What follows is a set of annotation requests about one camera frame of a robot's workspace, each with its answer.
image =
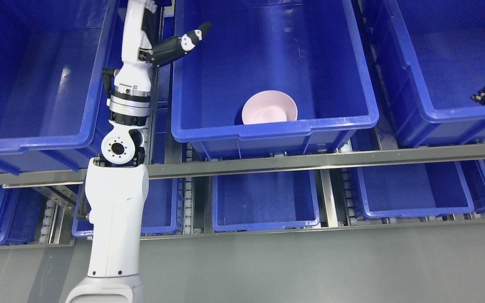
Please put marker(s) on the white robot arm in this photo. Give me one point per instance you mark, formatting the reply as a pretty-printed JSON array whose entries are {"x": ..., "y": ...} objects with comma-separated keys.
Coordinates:
[{"x": 116, "y": 187}]

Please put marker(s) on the pink bowl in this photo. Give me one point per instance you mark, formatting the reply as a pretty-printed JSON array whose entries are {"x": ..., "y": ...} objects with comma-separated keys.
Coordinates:
[{"x": 269, "y": 106}]

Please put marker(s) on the lower far left blue bin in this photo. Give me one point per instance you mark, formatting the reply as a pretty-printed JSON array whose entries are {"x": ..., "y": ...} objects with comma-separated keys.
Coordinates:
[{"x": 19, "y": 215}]

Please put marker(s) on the lower middle blue bin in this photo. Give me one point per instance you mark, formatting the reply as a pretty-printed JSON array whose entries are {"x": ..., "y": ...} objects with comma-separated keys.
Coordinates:
[{"x": 265, "y": 201}]

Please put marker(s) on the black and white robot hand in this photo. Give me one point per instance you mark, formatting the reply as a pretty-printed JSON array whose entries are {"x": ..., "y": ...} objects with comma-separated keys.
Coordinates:
[{"x": 140, "y": 47}]

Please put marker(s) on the metal shelf rail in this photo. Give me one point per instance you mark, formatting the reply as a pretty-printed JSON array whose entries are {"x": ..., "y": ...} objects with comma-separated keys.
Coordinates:
[{"x": 264, "y": 165}]

